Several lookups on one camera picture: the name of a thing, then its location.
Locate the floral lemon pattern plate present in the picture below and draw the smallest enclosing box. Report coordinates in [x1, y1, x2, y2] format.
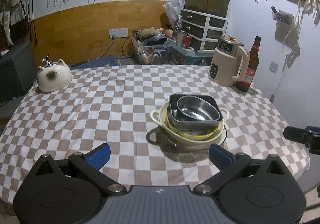
[170, 126, 215, 137]

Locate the oval stainless steel bowl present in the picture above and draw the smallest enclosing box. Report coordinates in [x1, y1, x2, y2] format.
[177, 95, 222, 122]

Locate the square stainless steel tray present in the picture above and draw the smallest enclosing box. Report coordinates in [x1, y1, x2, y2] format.
[167, 94, 224, 131]

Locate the cream two-handled ceramic bowl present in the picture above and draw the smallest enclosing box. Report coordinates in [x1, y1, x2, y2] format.
[150, 101, 229, 151]

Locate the checkered brown white tablecloth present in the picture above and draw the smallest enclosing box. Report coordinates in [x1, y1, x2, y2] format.
[1, 65, 310, 202]

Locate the brown beer bottle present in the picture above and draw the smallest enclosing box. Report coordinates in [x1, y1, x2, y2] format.
[235, 36, 261, 92]

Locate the beige electric kettle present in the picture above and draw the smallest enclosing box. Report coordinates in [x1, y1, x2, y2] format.
[209, 36, 250, 87]

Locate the blue cloth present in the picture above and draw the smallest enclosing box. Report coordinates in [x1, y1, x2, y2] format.
[69, 55, 120, 70]

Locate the silver metal ornament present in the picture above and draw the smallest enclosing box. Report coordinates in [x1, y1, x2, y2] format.
[42, 55, 54, 67]

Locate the dark grey side cabinet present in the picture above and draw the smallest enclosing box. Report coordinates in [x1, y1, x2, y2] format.
[0, 40, 37, 102]

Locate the red soda can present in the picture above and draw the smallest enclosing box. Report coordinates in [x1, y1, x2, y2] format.
[181, 35, 192, 49]

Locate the clear plastic storage box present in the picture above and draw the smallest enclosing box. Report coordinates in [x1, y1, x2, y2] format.
[130, 36, 172, 65]

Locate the white drawer cabinet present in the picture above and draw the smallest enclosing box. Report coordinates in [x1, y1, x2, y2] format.
[181, 9, 228, 53]

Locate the white paper cup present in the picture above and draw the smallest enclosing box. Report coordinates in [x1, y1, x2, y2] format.
[175, 30, 188, 45]

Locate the plush toy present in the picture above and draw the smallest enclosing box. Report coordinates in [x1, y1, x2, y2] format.
[141, 27, 161, 39]

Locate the clear plastic water bottle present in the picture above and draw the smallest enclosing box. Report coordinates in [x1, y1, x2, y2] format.
[173, 15, 182, 36]

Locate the glass fish tank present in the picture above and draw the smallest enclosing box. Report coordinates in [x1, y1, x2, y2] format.
[184, 0, 230, 17]

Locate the wall mounted remote holder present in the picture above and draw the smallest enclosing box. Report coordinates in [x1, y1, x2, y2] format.
[271, 6, 295, 25]

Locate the white wall socket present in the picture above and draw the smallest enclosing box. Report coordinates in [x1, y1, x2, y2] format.
[109, 28, 129, 39]

